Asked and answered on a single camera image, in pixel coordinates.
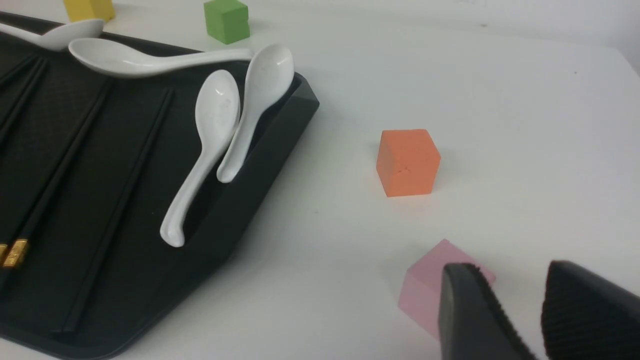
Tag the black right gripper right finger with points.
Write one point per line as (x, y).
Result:
(586, 317)

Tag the black gold-banded chopstick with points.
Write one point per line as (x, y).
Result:
(10, 75)
(19, 168)

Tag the orange cube block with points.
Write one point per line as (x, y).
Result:
(407, 162)

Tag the pink cube block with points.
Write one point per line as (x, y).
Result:
(420, 293)

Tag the black serving tray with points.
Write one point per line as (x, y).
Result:
(89, 166)

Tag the white ceramic spoon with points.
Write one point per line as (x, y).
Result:
(115, 59)
(58, 38)
(217, 112)
(269, 76)

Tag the green cube block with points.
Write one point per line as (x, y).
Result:
(227, 21)

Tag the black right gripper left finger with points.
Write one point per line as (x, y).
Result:
(472, 324)

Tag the yellow cube block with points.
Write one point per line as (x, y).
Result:
(79, 10)

